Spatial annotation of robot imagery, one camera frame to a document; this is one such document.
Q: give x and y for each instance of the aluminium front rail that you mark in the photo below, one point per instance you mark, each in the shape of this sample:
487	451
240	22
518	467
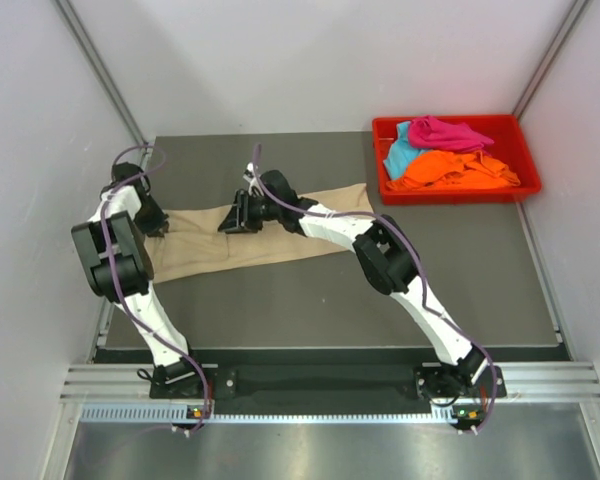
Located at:
115	394

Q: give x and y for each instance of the aluminium corner post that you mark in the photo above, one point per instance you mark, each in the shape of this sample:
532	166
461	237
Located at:
72	20
568	24

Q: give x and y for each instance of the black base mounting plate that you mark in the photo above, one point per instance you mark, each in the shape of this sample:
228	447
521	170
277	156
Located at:
316	382

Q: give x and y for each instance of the right aluminium corner post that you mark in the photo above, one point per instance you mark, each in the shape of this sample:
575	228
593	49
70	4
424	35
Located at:
568	24

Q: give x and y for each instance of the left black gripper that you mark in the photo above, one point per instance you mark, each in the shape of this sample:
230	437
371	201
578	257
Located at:
159	221

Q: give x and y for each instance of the pink t shirt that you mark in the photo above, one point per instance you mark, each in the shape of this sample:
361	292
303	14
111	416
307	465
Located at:
428	132

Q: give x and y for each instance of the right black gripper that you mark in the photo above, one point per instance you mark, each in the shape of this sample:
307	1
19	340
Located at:
239	219

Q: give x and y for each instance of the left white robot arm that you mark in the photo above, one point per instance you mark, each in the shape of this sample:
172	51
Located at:
111	250

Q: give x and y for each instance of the orange t shirt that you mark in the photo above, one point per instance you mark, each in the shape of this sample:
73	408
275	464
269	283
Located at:
439	170

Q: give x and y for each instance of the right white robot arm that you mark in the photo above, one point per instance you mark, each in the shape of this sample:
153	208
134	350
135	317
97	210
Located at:
387	259

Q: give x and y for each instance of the left aluminium corner post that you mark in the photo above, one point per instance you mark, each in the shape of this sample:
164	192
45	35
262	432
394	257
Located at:
72	20

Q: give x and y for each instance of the beige t shirt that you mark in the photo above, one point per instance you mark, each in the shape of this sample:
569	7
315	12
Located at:
193	246

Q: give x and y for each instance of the light blue t shirt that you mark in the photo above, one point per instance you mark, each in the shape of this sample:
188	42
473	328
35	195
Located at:
401	153

